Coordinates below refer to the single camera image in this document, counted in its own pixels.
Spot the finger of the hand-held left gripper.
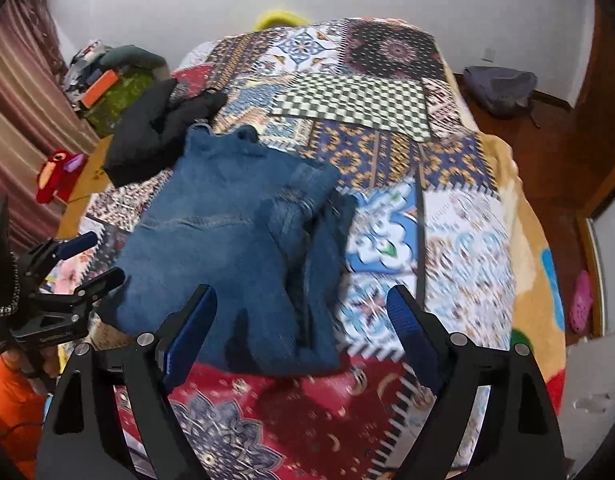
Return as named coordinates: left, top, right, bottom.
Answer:
left=21, top=232, right=99, bottom=286
left=34, top=267, right=126, bottom=317

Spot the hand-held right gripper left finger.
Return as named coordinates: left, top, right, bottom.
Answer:
left=34, top=284, right=219, bottom=480

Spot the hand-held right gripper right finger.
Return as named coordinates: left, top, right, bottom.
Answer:
left=386, top=285, right=568, bottom=480

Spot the blue denim jacket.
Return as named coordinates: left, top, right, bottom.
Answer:
left=97, top=125, right=359, bottom=377

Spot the person's left forearm orange sleeve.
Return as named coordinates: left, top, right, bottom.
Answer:
left=0, top=357, right=55, bottom=476

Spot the red plush toy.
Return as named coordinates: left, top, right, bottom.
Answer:
left=35, top=149, right=89, bottom=204

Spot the black garment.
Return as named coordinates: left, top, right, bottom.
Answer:
left=104, top=80, right=229, bottom=187

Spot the striped brown curtain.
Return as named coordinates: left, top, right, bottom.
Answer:
left=0, top=0, right=104, bottom=256

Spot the yellow fleece blanket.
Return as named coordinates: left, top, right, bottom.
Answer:
left=57, top=132, right=569, bottom=471

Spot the orange box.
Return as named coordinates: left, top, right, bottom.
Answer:
left=82, top=70, right=121, bottom=109

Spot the pink slipper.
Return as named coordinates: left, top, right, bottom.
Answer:
left=569, top=270, right=594, bottom=333

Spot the patchwork printed blanket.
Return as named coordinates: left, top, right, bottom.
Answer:
left=82, top=18, right=519, bottom=480

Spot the pile of assorted clutter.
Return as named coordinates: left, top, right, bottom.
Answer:
left=62, top=39, right=113, bottom=111

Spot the white case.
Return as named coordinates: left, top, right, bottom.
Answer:
left=557, top=329, right=615, bottom=471

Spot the dark teal cloth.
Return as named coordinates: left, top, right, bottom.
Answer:
left=98, top=45, right=167, bottom=70

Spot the grey bag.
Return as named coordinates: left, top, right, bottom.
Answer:
left=462, top=66, right=541, bottom=128

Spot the brown wooden door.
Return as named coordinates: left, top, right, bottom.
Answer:
left=567, top=0, right=615, bottom=221

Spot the yellow round object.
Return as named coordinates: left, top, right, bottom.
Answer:
left=253, top=8, right=312, bottom=32

